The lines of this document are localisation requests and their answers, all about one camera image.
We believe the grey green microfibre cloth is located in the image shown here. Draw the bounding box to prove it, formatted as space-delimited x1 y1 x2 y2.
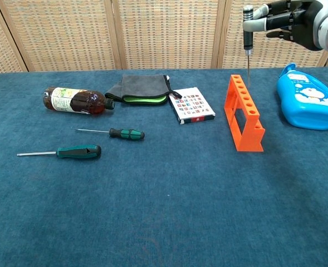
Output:
104 74 183 106

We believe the white patterned card box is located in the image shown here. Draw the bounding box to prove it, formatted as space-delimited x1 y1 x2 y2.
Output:
168 87 216 125

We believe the brown drink bottle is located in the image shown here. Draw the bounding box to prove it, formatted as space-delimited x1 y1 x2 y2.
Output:
42 87 116 115

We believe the silver black precision screwdriver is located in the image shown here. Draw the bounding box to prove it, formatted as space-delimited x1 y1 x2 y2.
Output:
243 6 254 86

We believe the blue pump detergent bottle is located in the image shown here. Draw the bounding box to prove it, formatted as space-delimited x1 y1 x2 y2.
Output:
276 63 328 131

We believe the woven bamboo folding screen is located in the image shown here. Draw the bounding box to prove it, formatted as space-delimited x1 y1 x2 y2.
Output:
0 0 328 75

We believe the orange tool rack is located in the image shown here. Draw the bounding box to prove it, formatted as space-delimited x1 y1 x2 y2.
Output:
223 74 265 153

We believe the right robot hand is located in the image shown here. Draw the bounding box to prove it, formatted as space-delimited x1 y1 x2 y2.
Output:
242 0 323 51

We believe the green black thick-shaft screwdriver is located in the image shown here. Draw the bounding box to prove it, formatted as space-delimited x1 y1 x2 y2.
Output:
16 144 102 160

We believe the blue carpet table mat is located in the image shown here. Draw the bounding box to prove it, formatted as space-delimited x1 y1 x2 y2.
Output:
0 66 328 267

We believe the green black striped screwdriver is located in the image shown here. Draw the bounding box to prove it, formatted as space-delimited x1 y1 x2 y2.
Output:
75 127 145 141

